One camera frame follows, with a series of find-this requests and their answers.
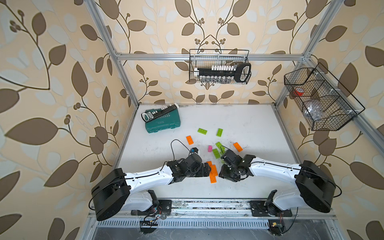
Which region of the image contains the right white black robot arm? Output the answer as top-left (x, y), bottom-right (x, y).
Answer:
top-left (219, 150), bottom-right (337, 217)

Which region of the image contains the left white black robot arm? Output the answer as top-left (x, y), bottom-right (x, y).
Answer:
top-left (91, 153), bottom-right (212, 221)

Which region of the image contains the green lego brick centre left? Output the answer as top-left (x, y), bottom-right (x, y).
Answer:
top-left (212, 149), bottom-right (221, 159)

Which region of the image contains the green lego brick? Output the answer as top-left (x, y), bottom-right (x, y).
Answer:
top-left (212, 149), bottom-right (221, 159)
top-left (198, 128), bottom-right (208, 135)
top-left (216, 128), bottom-right (223, 137)
top-left (216, 142), bottom-right (226, 153)

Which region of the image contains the green lego brick centre top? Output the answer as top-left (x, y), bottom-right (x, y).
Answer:
top-left (216, 142), bottom-right (226, 153)

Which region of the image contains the green lego brick far left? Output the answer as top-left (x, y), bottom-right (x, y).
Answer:
top-left (198, 128), bottom-right (208, 135)

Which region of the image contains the green lego brick far right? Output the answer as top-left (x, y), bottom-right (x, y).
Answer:
top-left (216, 128), bottom-right (223, 137)

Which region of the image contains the green tool case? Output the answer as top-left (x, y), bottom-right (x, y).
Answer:
top-left (145, 110), bottom-right (181, 133)

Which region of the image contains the black bit holder on case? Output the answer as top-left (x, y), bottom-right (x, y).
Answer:
top-left (141, 104), bottom-right (179, 123)

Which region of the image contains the black socket set in basket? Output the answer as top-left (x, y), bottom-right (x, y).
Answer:
top-left (191, 63), bottom-right (252, 84)

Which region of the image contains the clear plastic bag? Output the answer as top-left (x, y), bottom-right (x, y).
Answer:
top-left (304, 99), bottom-right (325, 121)

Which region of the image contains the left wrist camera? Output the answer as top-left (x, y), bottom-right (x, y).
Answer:
top-left (190, 148), bottom-right (199, 154)

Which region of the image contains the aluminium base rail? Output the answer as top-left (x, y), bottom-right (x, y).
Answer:
top-left (91, 199), bottom-right (336, 230)

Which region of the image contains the black wire basket back wall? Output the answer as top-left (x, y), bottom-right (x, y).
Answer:
top-left (189, 49), bottom-right (252, 85)

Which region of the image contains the black wire basket wall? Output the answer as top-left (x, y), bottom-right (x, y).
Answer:
top-left (284, 63), bottom-right (366, 131)
top-left (189, 49), bottom-right (252, 85)

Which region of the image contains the black wire basket right wall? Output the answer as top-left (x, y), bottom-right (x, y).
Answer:
top-left (284, 63), bottom-right (366, 131)

